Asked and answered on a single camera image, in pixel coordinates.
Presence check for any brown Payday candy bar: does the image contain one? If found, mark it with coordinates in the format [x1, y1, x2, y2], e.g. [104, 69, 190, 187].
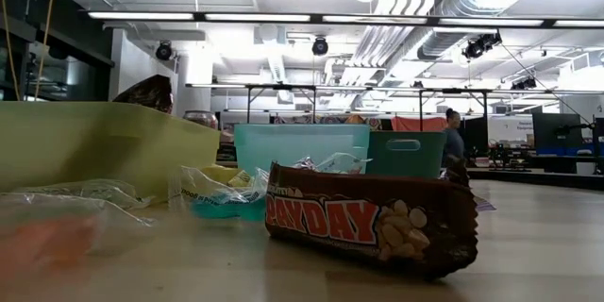
[111, 74, 175, 115]
[263, 161, 479, 280]
[441, 156, 472, 189]

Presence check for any translucent green plastic bin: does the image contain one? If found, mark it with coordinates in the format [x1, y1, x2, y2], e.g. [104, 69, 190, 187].
[233, 123, 371, 176]

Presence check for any teal clear-wrapped candy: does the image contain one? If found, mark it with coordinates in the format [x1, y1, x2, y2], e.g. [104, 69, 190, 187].
[168, 164, 272, 222]

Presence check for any orange clear-wrapped candy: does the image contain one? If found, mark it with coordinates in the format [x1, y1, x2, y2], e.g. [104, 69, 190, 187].
[0, 192, 156, 273]

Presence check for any black overhead light bar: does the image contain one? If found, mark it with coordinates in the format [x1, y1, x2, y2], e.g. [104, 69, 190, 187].
[78, 8, 604, 30]

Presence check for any black ceiling spotlight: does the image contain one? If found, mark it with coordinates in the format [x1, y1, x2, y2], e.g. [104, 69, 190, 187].
[155, 40, 174, 62]
[310, 35, 330, 58]

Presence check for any glass jar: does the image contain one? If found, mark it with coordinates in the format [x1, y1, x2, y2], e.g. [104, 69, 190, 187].
[182, 109, 220, 130]

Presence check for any translucent yellow plastic bin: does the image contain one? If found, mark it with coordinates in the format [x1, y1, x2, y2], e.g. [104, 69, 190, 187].
[0, 100, 222, 205]

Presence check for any orange cloth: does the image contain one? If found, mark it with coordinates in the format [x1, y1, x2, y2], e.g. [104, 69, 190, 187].
[390, 115, 448, 133]

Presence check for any black spotlight cluster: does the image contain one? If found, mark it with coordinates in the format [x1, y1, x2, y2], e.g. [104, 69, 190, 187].
[461, 31, 503, 61]
[511, 75, 539, 92]

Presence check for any opaque teal plastic bin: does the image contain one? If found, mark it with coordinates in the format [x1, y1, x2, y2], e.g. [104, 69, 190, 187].
[366, 130, 448, 180]

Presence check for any person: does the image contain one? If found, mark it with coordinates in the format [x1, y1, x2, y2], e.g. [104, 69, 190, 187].
[441, 108, 467, 167]

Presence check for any black monitor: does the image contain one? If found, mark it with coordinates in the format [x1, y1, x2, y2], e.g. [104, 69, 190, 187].
[531, 112, 584, 150]

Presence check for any black low table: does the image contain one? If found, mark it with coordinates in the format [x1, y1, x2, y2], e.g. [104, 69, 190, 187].
[466, 165, 604, 193]

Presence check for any yellow hanging rope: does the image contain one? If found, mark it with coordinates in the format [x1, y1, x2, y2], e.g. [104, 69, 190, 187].
[0, 0, 22, 103]
[33, 0, 61, 101]

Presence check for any black distant rig frame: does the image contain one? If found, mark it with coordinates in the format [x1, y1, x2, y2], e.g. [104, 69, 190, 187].
[185, 82, 491, 126]

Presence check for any silver ventilation duct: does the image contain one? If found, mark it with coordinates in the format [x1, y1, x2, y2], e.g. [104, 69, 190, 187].
[416, 0, 525, 61]

